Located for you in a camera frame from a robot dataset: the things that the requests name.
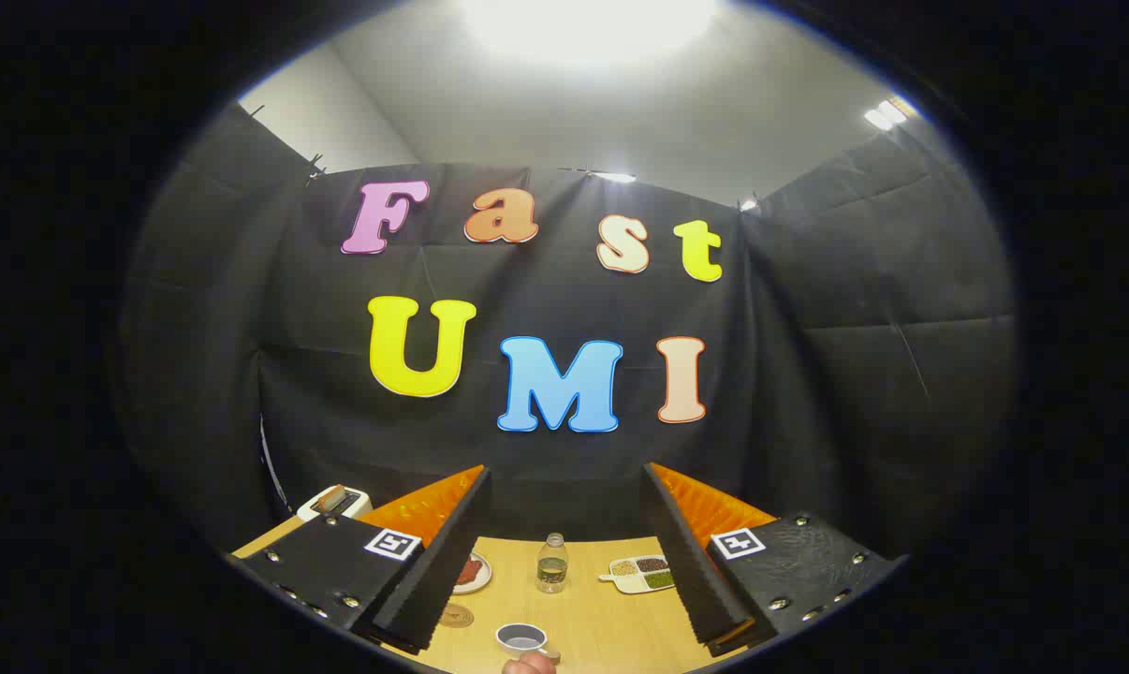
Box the beige round plate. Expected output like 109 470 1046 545
452 552 492 595

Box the white cup wooden handle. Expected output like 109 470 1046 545
495 623 562 661

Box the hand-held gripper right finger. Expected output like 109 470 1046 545
641 462 907 658

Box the ceiling light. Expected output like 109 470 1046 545
457 0 720 66
864 96 912 132

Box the white divided condiment dish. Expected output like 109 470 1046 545
599 554 675 595

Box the black backdrop cloth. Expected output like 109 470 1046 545
120 103 1019 563

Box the clear plastic water bottle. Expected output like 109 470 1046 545
536 533 569 594

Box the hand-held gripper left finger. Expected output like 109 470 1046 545
232 463 492 656

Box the cream toaster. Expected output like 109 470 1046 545
296 485 373 522

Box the wooden table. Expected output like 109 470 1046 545
232 515 771 674

